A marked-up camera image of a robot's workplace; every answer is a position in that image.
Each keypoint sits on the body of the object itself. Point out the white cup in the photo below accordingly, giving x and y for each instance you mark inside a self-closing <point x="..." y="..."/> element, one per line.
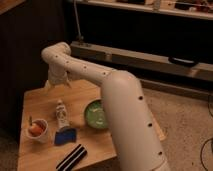
<point x="43" y="138"/>

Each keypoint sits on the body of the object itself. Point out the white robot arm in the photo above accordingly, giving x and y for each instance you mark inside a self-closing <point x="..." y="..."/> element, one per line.
<point x="129" y="119"/>

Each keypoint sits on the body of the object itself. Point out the black white striped cloth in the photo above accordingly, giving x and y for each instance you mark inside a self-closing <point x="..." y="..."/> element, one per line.
<point x="72" y="159"/>

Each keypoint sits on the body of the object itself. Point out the blue sponge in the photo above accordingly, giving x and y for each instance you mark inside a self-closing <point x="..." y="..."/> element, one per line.
<point x="69" y="135"/>

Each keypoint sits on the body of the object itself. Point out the metal vertical pole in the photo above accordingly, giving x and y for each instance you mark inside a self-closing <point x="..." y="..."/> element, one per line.
<point x="79" y="37"/>

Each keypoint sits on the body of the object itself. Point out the green ceramic bowl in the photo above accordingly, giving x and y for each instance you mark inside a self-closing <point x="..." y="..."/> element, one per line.
<point x="94" y="115"/>

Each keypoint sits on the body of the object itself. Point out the black handle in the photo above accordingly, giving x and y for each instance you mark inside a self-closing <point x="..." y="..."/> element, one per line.
<point x="185" y="63"/>

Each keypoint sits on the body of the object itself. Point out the orange carrot toy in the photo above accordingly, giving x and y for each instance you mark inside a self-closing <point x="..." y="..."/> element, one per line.
<point x="36" y="127"/>

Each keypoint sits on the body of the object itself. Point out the clear plastic bottle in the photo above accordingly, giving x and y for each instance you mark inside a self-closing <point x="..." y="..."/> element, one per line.
<point x="61" y="115"/>

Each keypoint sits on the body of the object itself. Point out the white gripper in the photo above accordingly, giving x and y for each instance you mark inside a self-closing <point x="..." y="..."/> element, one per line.
<point x="56" y="76"/>

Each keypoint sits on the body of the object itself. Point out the wooden low table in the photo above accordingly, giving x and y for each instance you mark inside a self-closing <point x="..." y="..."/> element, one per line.
<point x="40" y="104"/>

